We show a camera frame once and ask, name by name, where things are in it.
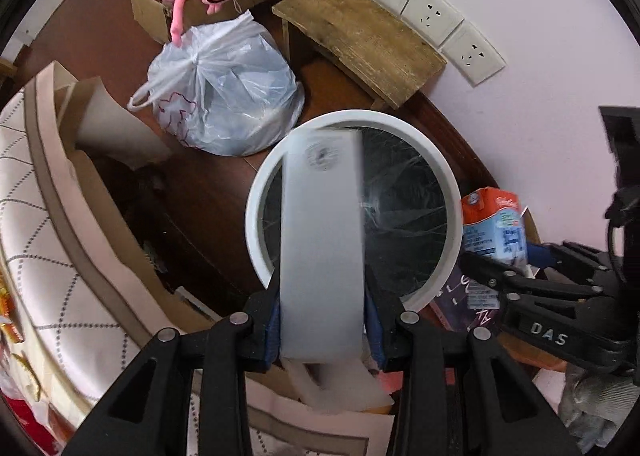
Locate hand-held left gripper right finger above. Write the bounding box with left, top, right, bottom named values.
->
left=365, top=279, right=583, bottom=456

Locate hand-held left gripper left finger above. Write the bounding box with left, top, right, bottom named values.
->
left=62, top=279, right=282, bottom=456

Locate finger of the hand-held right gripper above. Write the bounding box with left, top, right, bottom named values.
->
left=459, top=253, right=608, bottom=321
left=525, top=241, right=613, bottom=282

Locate blue and orange milk carton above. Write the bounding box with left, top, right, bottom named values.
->
left=460, top=187, right=531, bottom=277

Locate white paper carton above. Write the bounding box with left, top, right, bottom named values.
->
left=277, top=129, right=368, bottom=364

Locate white round trash bin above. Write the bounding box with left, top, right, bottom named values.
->
left=245, top=109, right=463, bottom=312

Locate white paper sheet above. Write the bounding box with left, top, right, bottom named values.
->
left=285, top=358, right=396, bottom=412

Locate grey white cloth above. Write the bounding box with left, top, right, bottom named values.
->
left=557, top=366, right=631, bottom=454

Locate purple book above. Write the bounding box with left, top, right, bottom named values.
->
left=430, top=276, right=501, bottom=332

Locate translucent tied plastic bag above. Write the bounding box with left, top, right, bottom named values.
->
left=127, top=10, right=306, bottom=157

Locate red cloth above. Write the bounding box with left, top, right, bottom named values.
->
left=0, top=376, right=76, bottom=456

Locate diamond-patterned beige bedsheet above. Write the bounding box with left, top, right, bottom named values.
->
left=0, top=61, right=396, bottom=456

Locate small wooden stool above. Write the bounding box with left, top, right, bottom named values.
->
left=272, top=0, right=447, bottom=112

